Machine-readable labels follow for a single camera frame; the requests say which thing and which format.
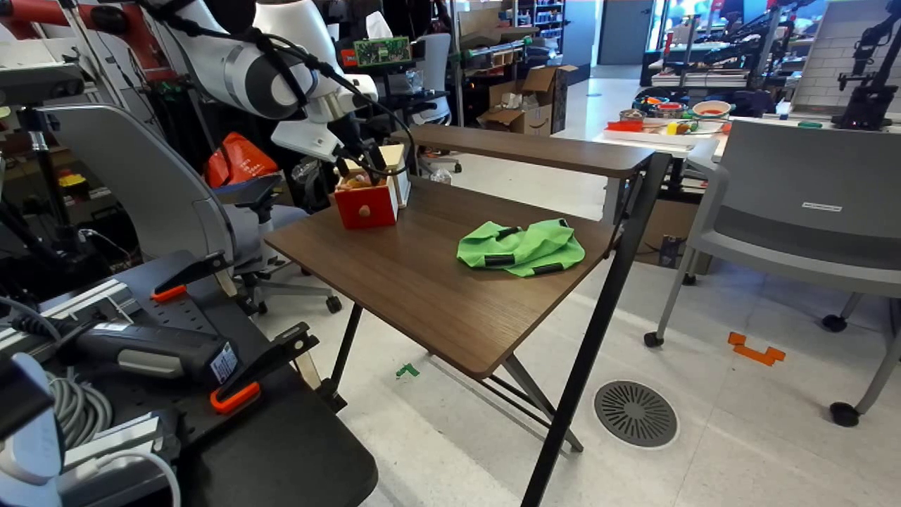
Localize grey plastic chair with castors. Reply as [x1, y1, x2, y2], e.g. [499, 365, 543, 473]
[643, 119, 901, 430]

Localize stacked cardboard boxes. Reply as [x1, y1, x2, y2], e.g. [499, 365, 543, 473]
[475, 64, 565, 134]

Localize red tube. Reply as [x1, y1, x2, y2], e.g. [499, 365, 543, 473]
[0, 0, 125, 31]

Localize orange bag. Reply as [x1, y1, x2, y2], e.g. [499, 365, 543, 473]
[202, 128, 283, 190]

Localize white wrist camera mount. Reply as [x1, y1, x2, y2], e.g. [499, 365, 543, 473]
[271, 114, 346, 164]

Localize grey office swivel chair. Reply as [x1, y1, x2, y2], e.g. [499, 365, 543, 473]
[38, 99, 346, 319]

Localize white table with toys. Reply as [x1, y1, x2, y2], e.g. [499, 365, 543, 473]
[602, 93, 744, 147]

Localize round metal floor drain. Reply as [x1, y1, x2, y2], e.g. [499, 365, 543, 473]
[592, 378, 681, 451]

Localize black clamp with orange grip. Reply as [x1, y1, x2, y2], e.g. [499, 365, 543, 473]
[205, 321, 322, 416]
[150, 247, 233, 307]

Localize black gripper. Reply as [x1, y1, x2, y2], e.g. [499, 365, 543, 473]
[325, 110, 394, 186]

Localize black metal rack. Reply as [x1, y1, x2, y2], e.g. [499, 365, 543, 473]
[643, 0, 810, 93]

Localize silver aluminium rail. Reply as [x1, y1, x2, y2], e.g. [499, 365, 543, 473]
[0, 278, 153, 348]

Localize green cloth with black stripes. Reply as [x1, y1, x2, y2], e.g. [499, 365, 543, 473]
[454, 216, 589, 281]

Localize black handheld device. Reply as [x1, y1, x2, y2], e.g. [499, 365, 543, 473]
[69, 321, 243, 388]

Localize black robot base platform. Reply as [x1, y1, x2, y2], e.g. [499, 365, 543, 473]
[94, 278, 381, 507]

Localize grey cable bundle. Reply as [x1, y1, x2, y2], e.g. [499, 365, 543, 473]
[39, 364, 115, 447]

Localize black equipment stand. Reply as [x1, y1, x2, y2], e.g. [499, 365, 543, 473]
[832, 0, 901, 133]

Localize red box with tools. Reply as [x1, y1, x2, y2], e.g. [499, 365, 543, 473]
[333, 176, 402, 233]

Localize flat cardboard box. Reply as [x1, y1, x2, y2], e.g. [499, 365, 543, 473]
[637, 196, 702, 269]

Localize light wooden drawer housing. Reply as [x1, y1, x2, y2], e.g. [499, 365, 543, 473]
[377, 137, 418, 213]

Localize brown wooden desk black frame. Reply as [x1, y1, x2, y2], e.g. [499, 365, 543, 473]
[264, 123, 677, 507]

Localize white rounded housing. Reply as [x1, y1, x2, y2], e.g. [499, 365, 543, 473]
[0, 348, 69, 507]

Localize green circuit board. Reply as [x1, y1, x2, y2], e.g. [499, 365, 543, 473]
[353, 34, 418, 71]

